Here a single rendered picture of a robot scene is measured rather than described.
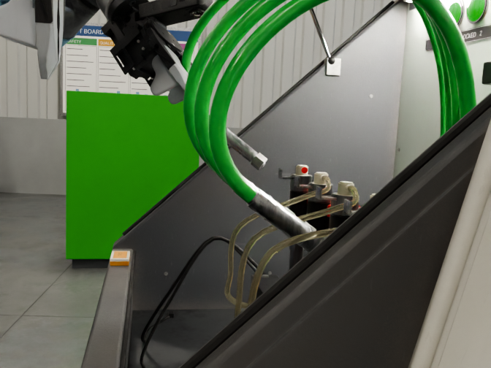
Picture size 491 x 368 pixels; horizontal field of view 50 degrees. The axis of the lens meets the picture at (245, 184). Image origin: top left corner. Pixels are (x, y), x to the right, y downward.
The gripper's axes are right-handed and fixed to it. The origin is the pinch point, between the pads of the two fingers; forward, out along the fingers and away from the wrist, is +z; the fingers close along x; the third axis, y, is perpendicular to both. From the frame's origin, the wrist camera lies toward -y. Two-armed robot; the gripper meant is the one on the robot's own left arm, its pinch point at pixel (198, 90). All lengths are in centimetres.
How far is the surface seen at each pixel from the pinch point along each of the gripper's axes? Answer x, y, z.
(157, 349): -7.2, 31.0, 25.6
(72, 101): -214, 135, -196
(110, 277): 0.1, 27.7, 14.1
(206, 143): 23.0, -3.7, 19.2
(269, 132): -24.5, -0.7, 1.8
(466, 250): 29, -16, 40
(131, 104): -237, 107, -177
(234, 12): 17.8, -12.7, 7.0
